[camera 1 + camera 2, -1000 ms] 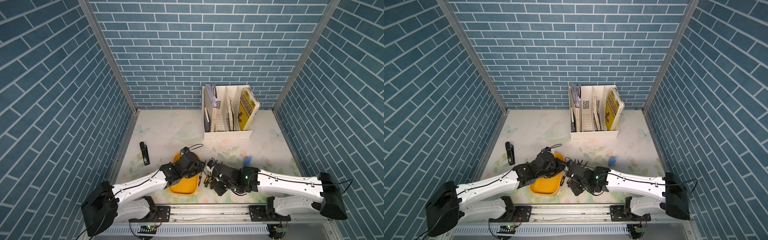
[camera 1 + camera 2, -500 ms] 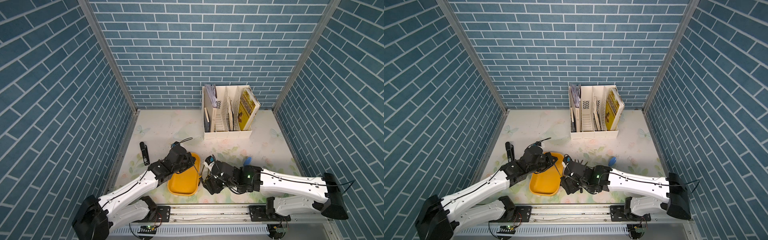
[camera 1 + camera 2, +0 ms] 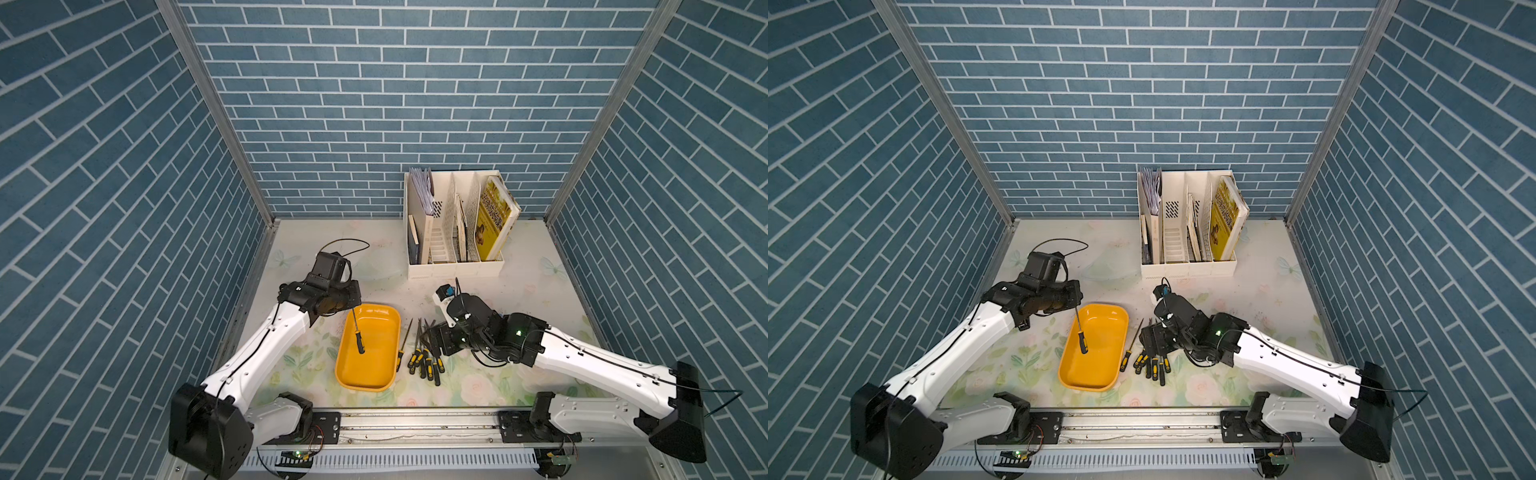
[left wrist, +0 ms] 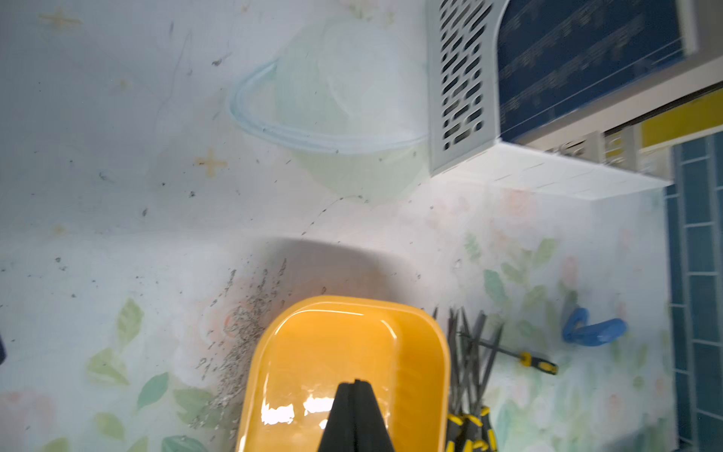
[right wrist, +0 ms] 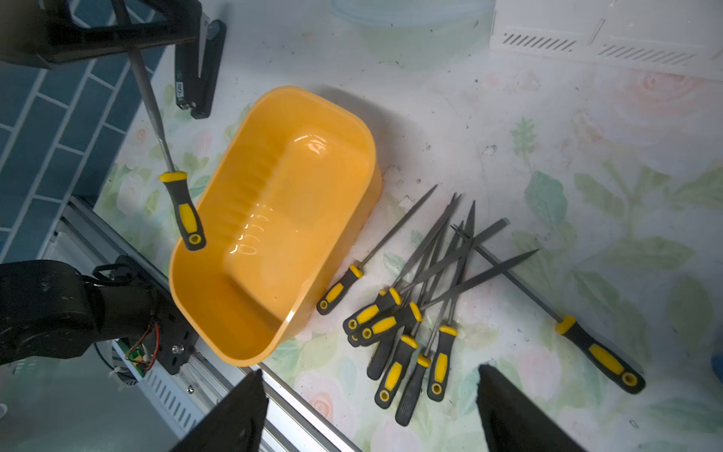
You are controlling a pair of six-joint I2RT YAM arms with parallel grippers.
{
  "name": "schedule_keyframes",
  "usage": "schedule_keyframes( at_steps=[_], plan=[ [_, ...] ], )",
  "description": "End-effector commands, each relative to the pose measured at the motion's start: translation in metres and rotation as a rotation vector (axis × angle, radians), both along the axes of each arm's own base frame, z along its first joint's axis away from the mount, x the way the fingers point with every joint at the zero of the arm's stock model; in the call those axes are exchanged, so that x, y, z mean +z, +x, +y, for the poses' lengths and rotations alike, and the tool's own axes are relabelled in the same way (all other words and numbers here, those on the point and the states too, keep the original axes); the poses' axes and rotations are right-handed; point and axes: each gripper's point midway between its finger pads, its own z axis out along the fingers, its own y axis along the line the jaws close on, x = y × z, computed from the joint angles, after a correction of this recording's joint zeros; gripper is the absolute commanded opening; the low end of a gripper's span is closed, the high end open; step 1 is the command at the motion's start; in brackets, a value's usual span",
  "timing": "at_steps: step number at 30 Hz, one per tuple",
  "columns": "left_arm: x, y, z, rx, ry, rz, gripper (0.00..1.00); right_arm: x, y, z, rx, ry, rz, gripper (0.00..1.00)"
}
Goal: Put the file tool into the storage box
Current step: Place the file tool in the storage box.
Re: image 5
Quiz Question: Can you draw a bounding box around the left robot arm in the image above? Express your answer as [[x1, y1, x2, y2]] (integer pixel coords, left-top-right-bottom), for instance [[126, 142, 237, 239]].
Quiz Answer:
[[1, 1, 225, 374]]

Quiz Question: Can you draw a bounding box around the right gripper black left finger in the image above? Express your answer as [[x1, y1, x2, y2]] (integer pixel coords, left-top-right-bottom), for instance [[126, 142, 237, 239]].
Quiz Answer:
[[171, 370, 268, 452]]

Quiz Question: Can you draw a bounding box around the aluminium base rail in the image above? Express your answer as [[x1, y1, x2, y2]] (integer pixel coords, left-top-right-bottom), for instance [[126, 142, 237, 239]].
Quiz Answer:
[[41, 197, 357, 451]]

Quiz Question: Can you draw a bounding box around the yellow plastic storage box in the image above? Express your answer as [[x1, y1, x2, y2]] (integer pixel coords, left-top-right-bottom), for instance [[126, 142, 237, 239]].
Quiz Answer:
[[169, 87, 382, 366]]

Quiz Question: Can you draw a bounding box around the file tool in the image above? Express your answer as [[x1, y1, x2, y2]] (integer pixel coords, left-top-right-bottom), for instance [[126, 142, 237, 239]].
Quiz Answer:
[[348, 218, 509, 347], [316, 185, 437, 316], [451, 224, 647, 396], [394, 222, 464, 428], [343, 193, 461, 336], [427, 202, 476, 402], [363, 193, 459, 380], [374, 247, 540, 411]]

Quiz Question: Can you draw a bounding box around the black stapler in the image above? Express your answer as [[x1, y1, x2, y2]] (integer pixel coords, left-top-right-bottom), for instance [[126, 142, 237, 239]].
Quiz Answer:
[[174, 13, 227, 120]]

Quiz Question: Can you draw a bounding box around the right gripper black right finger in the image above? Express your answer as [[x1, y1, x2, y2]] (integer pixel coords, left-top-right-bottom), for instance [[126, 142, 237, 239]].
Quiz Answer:
[[476, 365, 583, 451]]

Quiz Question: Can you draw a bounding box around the white file organizer rack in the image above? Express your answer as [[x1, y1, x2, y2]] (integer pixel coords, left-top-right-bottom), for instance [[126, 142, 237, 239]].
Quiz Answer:
[[490, 0, 722, 81]]

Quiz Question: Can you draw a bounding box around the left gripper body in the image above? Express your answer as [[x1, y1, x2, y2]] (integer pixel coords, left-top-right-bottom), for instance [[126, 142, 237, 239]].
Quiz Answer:
[[1, 1, 201, 69]]

